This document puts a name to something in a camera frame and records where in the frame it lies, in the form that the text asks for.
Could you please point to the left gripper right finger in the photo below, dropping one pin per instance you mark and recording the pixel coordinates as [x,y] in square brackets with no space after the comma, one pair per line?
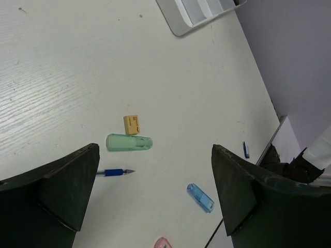
[263,209]

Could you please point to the blue pen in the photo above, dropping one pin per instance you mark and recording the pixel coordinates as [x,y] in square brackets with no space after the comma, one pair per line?
[114,172]

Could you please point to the blue stapler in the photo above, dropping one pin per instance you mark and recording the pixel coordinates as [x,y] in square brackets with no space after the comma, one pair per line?
[201,198]

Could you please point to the small brown eraser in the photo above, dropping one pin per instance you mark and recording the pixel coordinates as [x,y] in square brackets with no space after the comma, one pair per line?
[131,124]

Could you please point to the green stapler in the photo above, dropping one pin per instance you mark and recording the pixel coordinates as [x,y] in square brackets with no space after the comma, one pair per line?
[122,142]

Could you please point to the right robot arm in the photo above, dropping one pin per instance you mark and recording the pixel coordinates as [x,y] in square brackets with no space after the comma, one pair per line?
[311,162]

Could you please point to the white divided tray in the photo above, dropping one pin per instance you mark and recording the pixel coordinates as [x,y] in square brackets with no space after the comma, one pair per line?
[185,16]

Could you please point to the small purple pen cap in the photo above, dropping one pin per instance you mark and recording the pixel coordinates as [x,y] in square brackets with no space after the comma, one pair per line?
[246,150]

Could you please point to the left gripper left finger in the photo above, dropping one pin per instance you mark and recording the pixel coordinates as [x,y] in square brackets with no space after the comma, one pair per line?
[46,206]

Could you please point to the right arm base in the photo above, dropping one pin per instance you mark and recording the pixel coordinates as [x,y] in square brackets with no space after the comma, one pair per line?
[271,161]

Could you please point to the pink stapler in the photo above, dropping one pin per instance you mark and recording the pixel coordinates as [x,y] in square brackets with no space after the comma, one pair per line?
[162,243]

